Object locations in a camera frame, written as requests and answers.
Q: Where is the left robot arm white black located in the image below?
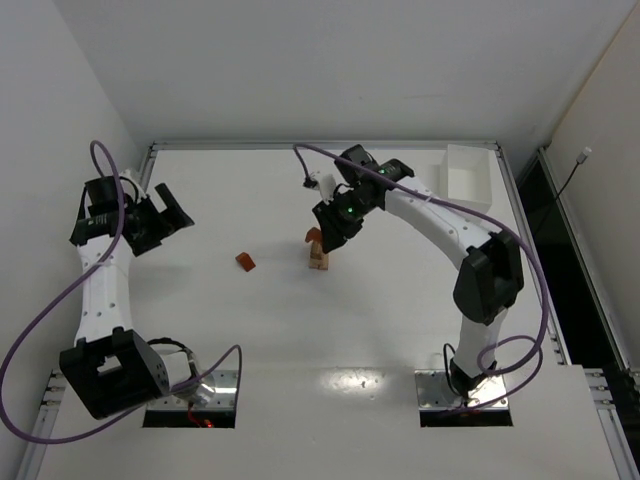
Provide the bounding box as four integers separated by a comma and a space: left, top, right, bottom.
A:
59, 176, 194, 419

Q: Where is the aluminium table frame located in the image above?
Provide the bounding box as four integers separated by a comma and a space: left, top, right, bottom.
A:
14, 140, 640, 480

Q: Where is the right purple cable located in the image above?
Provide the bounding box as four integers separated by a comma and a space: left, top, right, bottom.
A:
292, 143, 551, 417

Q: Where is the metal base plate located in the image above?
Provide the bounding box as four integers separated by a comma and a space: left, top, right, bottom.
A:
415, 369, 509, 413
146, 370, 238, 413

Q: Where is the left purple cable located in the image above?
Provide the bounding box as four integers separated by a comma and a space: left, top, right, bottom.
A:
0, 139, 243, 446

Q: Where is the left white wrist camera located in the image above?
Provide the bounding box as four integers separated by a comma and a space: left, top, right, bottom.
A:
119, 169, 147, 198

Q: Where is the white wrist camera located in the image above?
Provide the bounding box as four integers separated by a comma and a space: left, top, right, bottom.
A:
119, 169, 147, 198
303, 172, 338, 202

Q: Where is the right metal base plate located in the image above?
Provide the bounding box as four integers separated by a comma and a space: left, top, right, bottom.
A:
415, 369, 509, 413

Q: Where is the black wall cable white plug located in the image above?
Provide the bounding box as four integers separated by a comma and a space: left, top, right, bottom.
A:
530, 146, 592, 236

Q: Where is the purple cable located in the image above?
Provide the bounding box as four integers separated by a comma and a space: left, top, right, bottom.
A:
0, 139, 243, 446
292, 143, 551, 417

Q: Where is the red small wood block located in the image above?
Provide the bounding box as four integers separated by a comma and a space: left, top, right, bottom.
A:
305, 227, 323, 245

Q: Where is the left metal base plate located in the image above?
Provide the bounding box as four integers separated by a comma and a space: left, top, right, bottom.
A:
146, 370, 238, 413

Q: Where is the white perforated box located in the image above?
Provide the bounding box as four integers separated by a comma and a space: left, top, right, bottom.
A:
439, 144, 493, 214

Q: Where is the red arch wood block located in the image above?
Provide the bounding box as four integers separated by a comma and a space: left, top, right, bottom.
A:
235, 252, 256, 272

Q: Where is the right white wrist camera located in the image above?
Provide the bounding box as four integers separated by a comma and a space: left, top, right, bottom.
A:
303, 172, 338, 202

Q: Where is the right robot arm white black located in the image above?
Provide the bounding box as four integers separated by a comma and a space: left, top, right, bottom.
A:
303, 145, 524, 398

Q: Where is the light wood rectangular block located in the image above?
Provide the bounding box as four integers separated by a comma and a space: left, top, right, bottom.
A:
319, 254, 329, 271

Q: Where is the long light wood block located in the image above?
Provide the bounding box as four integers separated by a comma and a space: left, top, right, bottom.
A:
309, 243, 326, 270

